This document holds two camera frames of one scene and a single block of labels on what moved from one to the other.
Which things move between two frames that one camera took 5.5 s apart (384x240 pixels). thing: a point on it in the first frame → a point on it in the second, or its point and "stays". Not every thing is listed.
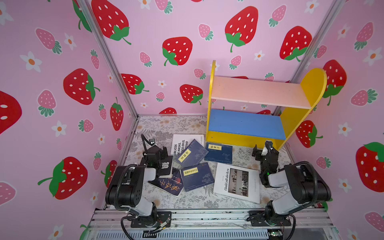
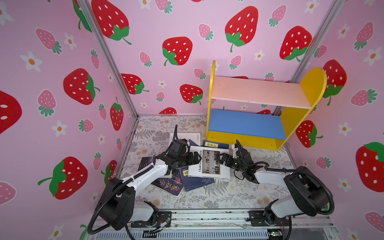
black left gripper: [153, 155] → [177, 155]
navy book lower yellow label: [197, 176] stays
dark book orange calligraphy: [173, 185] stays
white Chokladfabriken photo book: [237, 182] → [209, 165]
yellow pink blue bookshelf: [252, 112] stays
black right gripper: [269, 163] → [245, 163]
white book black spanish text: [180, 141] stays
